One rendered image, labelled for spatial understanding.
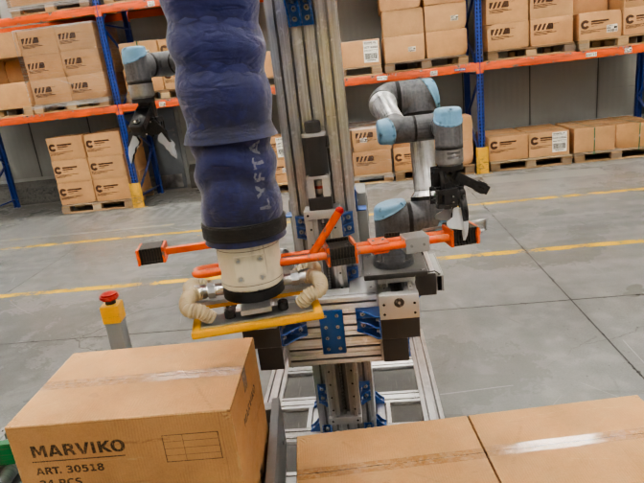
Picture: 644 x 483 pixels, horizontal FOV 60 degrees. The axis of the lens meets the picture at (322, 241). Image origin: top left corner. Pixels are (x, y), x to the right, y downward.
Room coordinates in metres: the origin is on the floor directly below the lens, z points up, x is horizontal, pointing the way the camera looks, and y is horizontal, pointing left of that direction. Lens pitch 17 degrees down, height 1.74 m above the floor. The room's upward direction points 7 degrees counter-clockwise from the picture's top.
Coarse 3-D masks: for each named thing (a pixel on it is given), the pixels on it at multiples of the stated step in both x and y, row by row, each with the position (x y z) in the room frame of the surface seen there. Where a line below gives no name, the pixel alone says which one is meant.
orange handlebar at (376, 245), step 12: (372, 240) 1.48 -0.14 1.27; (384, 240) 1.48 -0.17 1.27; (396, 240) 1.50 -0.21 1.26; (432, 240) 1.47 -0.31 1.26; (444, 240) 1.47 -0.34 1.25; (168, 252) 1.66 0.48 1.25; (180, 252) 1.66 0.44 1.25; (300, 252) 1.47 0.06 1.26; (324, 252) 1.44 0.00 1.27; (360, 252) 1.44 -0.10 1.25; (372, 252) 1.45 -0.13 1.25; (384, 252) 1.45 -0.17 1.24; (216, 264) 1.44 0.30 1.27; (288, 264) 1.43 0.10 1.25; (204, 276) 1.40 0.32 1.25
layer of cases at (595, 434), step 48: (336, 432) 1.64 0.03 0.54; (384, 432) 1.61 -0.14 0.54; (432, 432) 1.58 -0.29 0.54; (480, 432) 1.55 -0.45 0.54; (528, 432) 1.52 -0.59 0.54; (576, 432) 1.50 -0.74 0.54; (624, 432) 1.47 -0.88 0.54; (336, 480) 1.41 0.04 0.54; (384, 480) 1.38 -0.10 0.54; (432, 480) 1.36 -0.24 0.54; (480, 480) 1.34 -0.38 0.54; (528, 480) 1.31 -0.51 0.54; (576, 480) 1.29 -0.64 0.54; (624, 480) 1.27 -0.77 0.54
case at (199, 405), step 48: (48, 384) 1.47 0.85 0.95; (96, 384) 1.44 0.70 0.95; (144, 384) 1.40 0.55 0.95; (192, 384) 1.37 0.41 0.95; (240, 384) 1.36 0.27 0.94; (48, 432) 1.26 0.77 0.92; (96, 432) 1.25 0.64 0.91; (144, 432) 1.24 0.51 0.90; (192, 432) 1.24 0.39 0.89; (240, 432) 1.28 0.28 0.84; (48, 480) 1.26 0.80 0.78; (96, 480) 1.25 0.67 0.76; (144, 480) 1.25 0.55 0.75; (192, 480) 1.24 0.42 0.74; (240, 480) 1.23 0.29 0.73
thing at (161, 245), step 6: (138, 246) 1.66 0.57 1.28; (144, 246) 1.66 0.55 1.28; (150, 246) 1.65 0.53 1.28; (156, 246) 1.64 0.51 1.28; (162, 246) 1.63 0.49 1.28; (138, 252) 1.62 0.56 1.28; (144, 252) 1.63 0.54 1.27; (150, 252) 1.63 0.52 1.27; (156, 252) 1.64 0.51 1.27; (162, 252) 1.63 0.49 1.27; (138, 258) 1.62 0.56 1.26; (144, 258) 1.63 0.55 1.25; (150, 258) 1.63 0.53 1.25; (156, 258) 1.63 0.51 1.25; (162, 258) 1.64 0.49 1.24; (138, 264) 1.62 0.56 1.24; (144, 264) 1.62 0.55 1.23
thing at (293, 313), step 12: (228, 312) 1.32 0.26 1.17; (240, 312) 1.36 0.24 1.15; (264, 312) 1.34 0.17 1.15; (276, 312) 1.33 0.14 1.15; (288, 312) 1.32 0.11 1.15; (300, 312) 1.32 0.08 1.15; (312, 312) 1.32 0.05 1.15; (204, 324) 1.31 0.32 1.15; (216, 324) 1.30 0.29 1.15; (228, 324) 1.30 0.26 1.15; (240, 324) 1.30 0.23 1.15; (252, 324) 1.29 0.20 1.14; (264, 324) 1.30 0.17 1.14; (276, 324) 1.30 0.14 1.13; (192, 336) 1.28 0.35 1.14; (204, 336) 1.28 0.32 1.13
